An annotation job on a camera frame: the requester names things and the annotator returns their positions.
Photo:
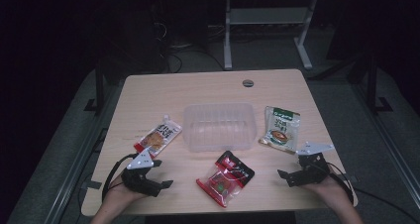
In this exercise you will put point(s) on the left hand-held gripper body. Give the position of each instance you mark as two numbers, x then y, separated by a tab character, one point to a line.
137	179

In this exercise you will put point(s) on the black metal stand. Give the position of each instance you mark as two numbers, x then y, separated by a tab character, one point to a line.
99	88
373	85

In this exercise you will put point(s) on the red snack packet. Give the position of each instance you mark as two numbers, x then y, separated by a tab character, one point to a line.
226	179

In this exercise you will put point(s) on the orange snack packet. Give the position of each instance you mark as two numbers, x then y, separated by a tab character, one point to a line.
157	136

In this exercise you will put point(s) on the grey table grommet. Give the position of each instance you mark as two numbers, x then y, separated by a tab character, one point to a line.
248	83

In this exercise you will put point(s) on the grey tape strip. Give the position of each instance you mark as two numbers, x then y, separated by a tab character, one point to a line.
91	185
350	177

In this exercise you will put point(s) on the green snack packet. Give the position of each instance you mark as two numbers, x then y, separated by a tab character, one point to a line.
280	130

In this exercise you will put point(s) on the person's right hand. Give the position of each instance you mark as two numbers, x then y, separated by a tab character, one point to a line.
330	187

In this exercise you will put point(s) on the white metal desk frame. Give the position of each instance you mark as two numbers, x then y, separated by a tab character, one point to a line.
264	16

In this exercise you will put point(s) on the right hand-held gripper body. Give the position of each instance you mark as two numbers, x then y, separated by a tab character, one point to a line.
310	171

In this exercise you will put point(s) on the clear plastic container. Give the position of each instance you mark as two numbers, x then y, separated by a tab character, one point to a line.
219	128

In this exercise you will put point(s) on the person's left hand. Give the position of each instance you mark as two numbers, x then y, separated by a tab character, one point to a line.
120	192

